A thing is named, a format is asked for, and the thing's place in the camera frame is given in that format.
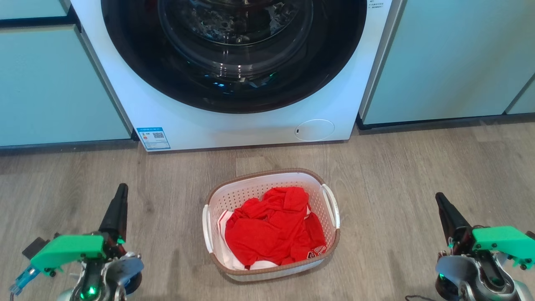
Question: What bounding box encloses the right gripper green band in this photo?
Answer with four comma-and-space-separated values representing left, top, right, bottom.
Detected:
436, 193, 535, 270

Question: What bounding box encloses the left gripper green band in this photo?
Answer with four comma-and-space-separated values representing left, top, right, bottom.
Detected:
30, 184, 128, 273

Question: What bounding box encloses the white laundry basket brown rim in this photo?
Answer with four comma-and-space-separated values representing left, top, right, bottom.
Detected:
202, 168, 341, 281

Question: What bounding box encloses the blue energy label sticker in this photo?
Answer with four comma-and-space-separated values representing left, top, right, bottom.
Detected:
137, 127, 171, 151

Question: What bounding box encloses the white garment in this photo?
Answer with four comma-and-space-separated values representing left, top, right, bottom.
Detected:
217, 209, 278, 270

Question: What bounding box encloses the narrow pale green cabinet door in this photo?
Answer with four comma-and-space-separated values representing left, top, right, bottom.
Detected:
506, 79, 535, 115

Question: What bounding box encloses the red garment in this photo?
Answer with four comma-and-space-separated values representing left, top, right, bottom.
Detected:
224, 186, 327, 270

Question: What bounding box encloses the black round washer door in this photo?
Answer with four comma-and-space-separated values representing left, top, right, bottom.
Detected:
101, 0, 367, 114

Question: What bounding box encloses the white front-load washing machine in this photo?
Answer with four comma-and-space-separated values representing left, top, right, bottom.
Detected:
70, 0, 395, 152

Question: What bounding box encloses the round white filter cover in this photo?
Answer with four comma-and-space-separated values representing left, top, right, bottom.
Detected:
294, 119, 335, 142

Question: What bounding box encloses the wide pale green cabinet door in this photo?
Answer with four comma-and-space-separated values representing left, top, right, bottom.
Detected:
359, 0, 535, 125

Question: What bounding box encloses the pale green drawer front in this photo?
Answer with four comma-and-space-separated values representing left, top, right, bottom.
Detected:
0, 0, 71, 20

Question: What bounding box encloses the blue left camera connector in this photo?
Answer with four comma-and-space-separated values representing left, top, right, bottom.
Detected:
9, 265, 40, 295

